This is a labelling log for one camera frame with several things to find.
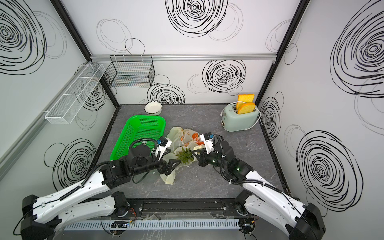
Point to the white scalloped bowl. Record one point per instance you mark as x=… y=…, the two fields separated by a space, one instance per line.
x=153 y=108

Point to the white slotted cable duct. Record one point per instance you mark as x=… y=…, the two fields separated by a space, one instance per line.
x=194 y=224

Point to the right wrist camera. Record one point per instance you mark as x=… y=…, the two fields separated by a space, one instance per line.
x=207 y=138

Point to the green plastic basket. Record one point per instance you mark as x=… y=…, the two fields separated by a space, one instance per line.
x=138 y=127

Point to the toast slice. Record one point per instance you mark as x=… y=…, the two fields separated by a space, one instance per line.
x=245 y=108
x=244 y=99

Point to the black wire basket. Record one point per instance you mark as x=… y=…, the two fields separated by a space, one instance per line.
x=135 y=71

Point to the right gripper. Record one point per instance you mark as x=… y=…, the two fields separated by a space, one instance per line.
x=202 y=158

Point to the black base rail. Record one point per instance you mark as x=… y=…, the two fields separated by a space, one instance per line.
x=228 y=207

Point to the mint green toaster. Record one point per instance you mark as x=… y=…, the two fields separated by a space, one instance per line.
x=233 y=122

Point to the toast slice rear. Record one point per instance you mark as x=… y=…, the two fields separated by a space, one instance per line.
x=244 y=99

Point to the toast slice front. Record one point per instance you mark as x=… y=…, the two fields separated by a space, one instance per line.
x=245 y=108

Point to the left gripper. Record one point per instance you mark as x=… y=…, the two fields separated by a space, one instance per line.
x=163 y=168

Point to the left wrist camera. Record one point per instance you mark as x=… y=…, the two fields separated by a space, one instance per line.
x=163 y=145

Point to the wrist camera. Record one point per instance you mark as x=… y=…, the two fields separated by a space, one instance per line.
x=207 y=138
x=163 y=145

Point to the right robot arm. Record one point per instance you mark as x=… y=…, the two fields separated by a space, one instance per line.
x=260 y=198

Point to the yellow plastic bag with oranges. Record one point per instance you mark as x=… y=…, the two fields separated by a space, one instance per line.
x=181 y=138

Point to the white mesh wall shelf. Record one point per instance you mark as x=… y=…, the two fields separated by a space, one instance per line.
x=65 y=109

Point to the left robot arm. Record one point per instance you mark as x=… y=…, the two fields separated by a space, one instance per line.
x=43 y=216

